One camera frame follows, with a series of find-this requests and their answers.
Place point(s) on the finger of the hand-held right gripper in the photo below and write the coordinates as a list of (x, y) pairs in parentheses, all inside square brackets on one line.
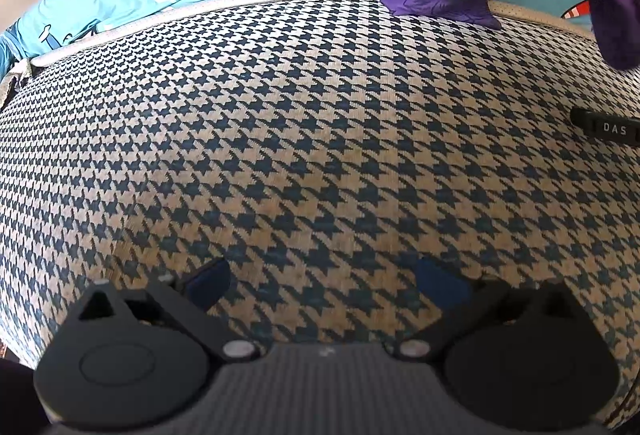
[(607, 127)]

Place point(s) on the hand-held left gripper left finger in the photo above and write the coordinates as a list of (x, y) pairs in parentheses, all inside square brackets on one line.
[(207, 282)]

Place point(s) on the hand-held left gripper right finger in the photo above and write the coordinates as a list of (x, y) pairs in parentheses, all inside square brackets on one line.
[(442, 287)]

